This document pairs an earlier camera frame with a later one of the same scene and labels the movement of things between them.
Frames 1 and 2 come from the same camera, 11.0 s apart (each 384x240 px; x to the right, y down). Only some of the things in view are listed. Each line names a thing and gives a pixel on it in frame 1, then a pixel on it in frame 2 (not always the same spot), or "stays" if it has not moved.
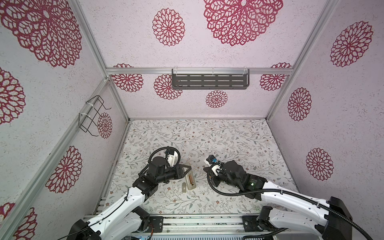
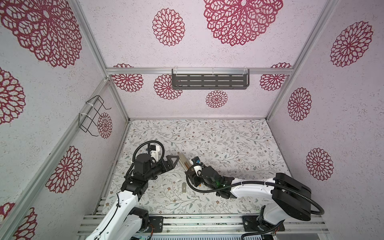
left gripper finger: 182,170 to 170,166
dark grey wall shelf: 210,81 stays
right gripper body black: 223,177 to 197,180
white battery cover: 184,187 stays
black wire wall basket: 88,118 stays
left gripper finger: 182,167 to 169,157
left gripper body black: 169,174 to 157,168
